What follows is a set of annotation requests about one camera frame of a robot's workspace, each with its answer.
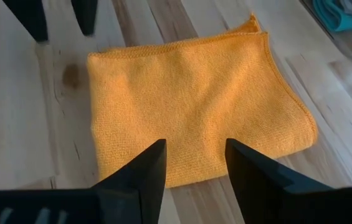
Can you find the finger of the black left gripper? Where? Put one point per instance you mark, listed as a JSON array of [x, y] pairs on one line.
[[30, 18], [85, 15]]

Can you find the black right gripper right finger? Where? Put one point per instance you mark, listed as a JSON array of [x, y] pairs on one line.
[[272, 199]]

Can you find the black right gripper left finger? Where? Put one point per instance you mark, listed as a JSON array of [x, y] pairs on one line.
[[116, 202]]

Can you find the orange microfiber towel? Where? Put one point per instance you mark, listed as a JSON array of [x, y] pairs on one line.
[[194, 99]]

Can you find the teal microfiber towel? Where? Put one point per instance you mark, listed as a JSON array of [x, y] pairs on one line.
[[331, 17]]

